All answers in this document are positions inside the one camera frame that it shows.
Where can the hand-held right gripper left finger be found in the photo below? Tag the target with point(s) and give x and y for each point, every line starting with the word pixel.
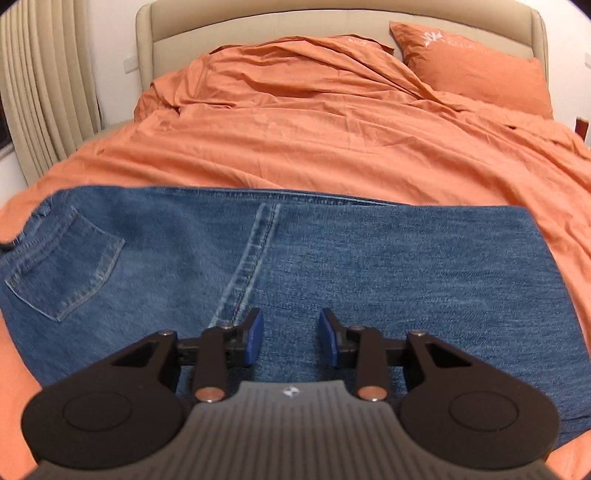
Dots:
pixel 254 337

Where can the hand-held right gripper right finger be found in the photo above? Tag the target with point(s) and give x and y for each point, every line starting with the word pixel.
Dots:
pixel 328 337

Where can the blue denim pants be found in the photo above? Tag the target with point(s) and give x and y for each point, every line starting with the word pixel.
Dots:
pixel 392 277

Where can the orange duvet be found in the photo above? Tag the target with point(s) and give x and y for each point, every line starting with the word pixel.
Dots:
pixel 323 129

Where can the orange pillow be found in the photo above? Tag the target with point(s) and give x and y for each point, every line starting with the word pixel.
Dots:
pixel 369 44
pixel 480 69

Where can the beige upholstered bed headboard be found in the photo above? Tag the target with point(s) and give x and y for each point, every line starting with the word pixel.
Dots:
pixel 286 27

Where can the red cup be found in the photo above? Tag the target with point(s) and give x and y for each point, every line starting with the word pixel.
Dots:
pixel 582 129

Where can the beige pleated curtain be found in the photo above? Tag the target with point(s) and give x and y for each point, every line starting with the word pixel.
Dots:
pixel 41 83

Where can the white wall switch plate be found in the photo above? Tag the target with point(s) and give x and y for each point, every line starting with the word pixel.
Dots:
pixel 131 63

